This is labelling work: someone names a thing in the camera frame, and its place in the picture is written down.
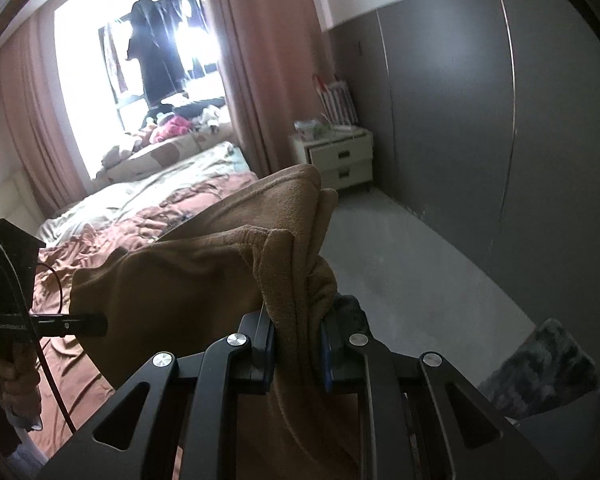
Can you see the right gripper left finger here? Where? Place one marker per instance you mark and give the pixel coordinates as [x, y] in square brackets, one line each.
[174, 414]

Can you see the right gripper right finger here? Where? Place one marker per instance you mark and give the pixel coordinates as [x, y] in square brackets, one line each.
[419, 418]

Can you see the brown cat print t-shirt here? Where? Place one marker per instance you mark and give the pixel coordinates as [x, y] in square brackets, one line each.
[259, 248]

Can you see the hanging dark clothes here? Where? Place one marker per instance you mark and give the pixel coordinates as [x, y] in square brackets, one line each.
[167, 58]

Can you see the person's left hand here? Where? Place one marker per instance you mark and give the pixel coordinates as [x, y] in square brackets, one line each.
[19, 393]

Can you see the pink curtain left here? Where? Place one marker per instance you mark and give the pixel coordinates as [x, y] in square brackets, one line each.
[33, 122]

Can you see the pink curtain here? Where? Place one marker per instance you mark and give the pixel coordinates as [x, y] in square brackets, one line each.
[270, 52]
[33, 122]

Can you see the rust pink bed sheet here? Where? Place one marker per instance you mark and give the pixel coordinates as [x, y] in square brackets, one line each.
[72, 263]

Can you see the grey green duvet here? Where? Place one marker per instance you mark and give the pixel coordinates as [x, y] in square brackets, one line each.
[120, 201]

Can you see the bear print pillow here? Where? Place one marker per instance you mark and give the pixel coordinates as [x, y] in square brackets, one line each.
[159, 156]

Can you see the dark grey fluffy rug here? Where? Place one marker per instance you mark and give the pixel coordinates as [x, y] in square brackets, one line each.
[549, 370]

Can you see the magenta cloth on sill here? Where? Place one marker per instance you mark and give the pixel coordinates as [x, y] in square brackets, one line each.
[172, 128]

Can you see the white bedside cabinet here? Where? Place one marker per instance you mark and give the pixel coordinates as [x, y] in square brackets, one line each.
[342, 158]

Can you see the striped gift bag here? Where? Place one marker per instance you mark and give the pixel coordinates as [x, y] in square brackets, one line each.
[337, 101]

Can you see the dark wardrobe doors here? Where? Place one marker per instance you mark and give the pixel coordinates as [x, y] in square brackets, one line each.
[486, 119]

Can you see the pink curtain right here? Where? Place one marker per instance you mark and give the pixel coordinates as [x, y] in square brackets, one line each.
[270, 52]

